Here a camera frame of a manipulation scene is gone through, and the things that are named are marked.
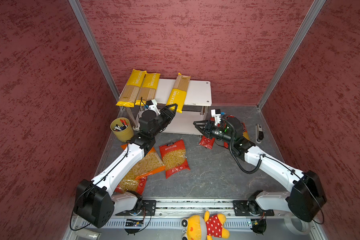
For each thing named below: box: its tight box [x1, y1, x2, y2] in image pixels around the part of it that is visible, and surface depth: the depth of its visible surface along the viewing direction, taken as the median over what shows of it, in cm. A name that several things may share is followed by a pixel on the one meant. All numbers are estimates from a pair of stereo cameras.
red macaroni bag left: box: [114, 170, 148, 195], surface depth 80 cm
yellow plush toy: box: [181, 210, 230, 240], surface depth 66 cm
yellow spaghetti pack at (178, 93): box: [166, 72, 191, 114], surface depth 80 cm
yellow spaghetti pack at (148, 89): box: [135, 72, 161, 107], surface depth 83 cm
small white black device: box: [255, 124, 264, 144], surface depth 102 cm
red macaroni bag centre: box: [159, 139, 191, 179], surface depth 89 cm
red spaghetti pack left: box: [199, 135, 216, 150], surface depth 99 cm
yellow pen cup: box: [110, 117, 134, 143], surface depth 95 cm
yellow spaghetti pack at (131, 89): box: [115, 69, 147, 108], surface depth 82 cm
